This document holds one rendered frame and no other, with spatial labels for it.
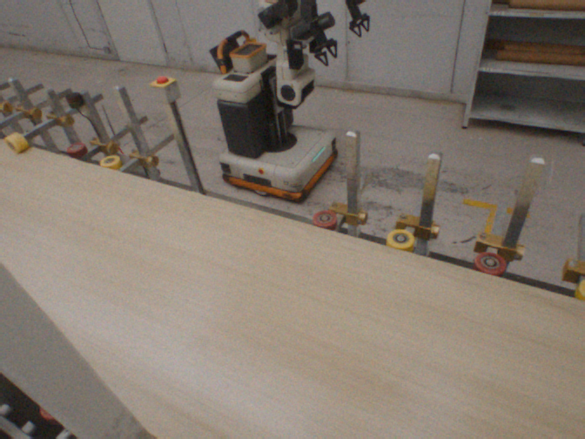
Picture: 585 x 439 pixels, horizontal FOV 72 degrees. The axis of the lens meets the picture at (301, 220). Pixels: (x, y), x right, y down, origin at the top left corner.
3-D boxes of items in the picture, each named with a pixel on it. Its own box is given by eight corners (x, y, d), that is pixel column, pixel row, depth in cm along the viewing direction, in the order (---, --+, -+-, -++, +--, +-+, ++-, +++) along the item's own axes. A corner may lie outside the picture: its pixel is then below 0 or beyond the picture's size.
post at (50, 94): (93, 172, 219) (48, 86, 187) (97, 173, 218) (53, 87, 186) (88, 176, 217) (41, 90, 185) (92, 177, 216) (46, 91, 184)
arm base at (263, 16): (269, 8, 213) (257, 15, 205) (278, -2, 207) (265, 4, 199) (279, 23, 215) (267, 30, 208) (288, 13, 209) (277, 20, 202)
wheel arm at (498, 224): (498, 199, 144) (500, 190, 141) (508, 201, 143) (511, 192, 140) (475, 288, 117) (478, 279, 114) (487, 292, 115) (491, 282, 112)
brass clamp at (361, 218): (334, 210, 152) (333, 199, 149) (368, 219, 147) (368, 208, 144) (327, 219, 148) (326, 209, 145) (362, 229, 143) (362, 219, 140)
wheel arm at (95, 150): (144, 120, 215) (141, 113, 212) (149, 121, 214) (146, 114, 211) (77, 164, 187) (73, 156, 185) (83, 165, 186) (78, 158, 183)
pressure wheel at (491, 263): (500, 299, 114) (510, 272, 107) (470, 298, 116) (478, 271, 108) (494, 277, 120) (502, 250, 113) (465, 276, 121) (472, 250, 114)
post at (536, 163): (491, 274, 135) (532, 151, 103) (502, 278, 134) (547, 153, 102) (489, 282, 133) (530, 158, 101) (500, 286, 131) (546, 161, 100)
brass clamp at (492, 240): (476, 240, 131) (479, 229, 127) (521, 252, 125) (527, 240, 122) (472, 253, 127) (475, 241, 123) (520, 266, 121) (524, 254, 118)
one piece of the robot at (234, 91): (229, 167, 292) (199, 49, 237) (269, 131, 327) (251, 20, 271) (268, 177, 279) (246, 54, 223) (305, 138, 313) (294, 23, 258)
